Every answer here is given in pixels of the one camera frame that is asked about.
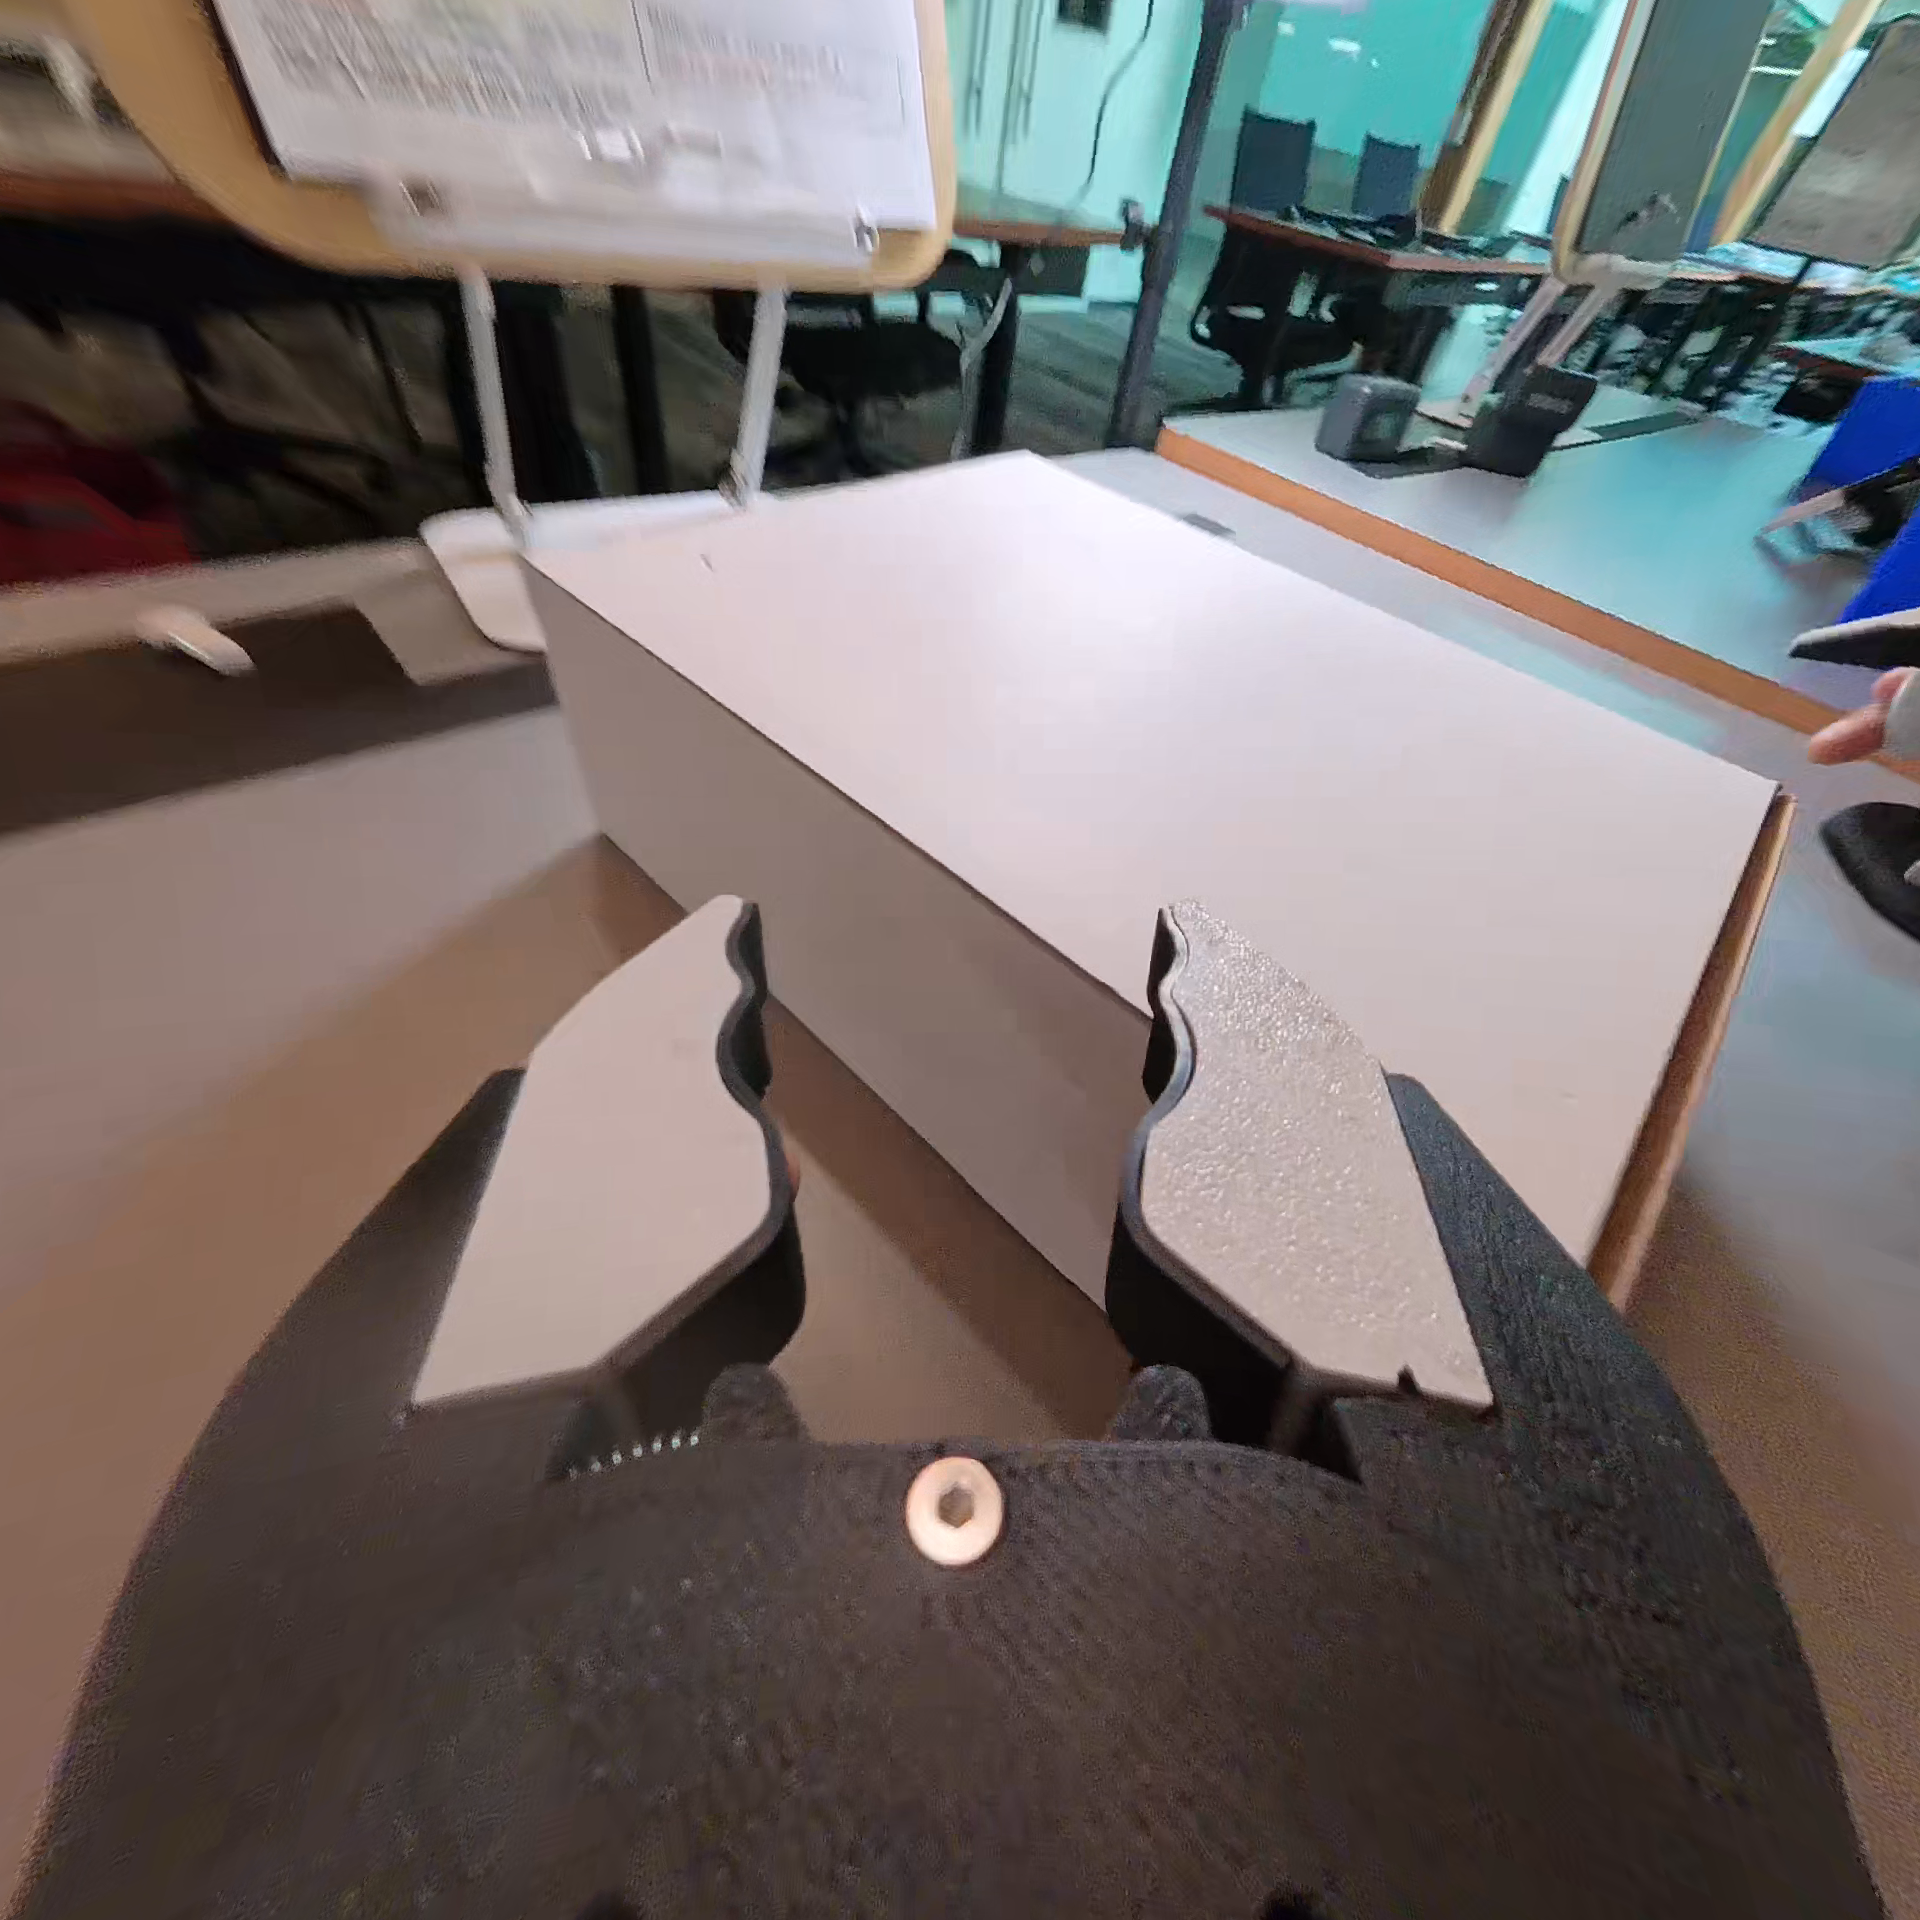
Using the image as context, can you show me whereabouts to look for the beige board on white stand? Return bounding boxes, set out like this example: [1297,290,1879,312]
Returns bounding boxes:
[60,0,963,654]

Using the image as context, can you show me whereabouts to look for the person's right hand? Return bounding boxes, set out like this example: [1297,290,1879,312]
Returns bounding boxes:
[1809,668,1920,770]

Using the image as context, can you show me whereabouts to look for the blue chair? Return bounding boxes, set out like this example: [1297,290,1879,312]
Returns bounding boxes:
[1797,374,1920,623]

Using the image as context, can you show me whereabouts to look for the grey board with beige frame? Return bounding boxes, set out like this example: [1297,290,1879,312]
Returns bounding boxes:
[1551,0,1825,290]
[1746,0,1920,274]

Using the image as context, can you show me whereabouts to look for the brown wooden desk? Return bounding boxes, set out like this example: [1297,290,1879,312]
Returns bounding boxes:
[0,157,227,223]
[1206,200,1562,407]

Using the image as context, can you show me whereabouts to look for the grey desktop device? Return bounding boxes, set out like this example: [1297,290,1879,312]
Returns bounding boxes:
[1316,374,1419,460]

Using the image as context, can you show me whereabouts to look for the black wall cable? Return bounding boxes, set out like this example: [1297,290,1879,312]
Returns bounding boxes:
[1087,0,1162,189]

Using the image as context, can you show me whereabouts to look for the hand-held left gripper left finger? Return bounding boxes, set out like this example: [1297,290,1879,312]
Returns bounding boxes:
[407,896,806,1432]

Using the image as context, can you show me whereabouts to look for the black desktop device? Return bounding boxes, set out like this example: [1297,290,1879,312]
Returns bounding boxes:
[1462,362,1599,480]

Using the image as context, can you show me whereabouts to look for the small white clip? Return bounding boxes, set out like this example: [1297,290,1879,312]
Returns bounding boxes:
[134,607,255,676]

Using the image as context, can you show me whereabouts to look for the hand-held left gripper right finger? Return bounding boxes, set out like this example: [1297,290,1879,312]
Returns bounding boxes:
[1107,896,1498,1453]

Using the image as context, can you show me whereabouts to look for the white cardboard box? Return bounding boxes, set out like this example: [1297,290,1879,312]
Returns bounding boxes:
[516,450,1797,1308]

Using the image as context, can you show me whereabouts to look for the printed paper sheets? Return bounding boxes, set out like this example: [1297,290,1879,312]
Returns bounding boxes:
[211,0,940,272]

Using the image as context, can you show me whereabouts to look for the dark metal pole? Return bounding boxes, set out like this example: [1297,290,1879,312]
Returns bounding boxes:
[1110,0,1254,453]

